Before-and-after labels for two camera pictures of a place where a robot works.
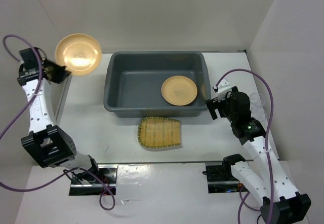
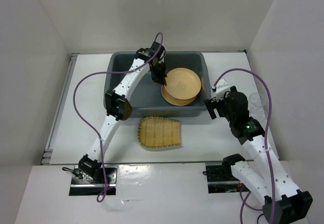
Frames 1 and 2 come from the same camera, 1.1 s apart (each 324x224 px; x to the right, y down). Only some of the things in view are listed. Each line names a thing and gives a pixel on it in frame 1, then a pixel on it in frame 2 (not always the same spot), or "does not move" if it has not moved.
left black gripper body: x=58 y=72 → x=158 y=72
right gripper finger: x=212 y=105 does not move
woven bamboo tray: x=156 y=132 does not move
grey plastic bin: x=133 y=81 does not move
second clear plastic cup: x=258 y=113 does not move
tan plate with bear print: x=81 y=53 → x=183 y=83
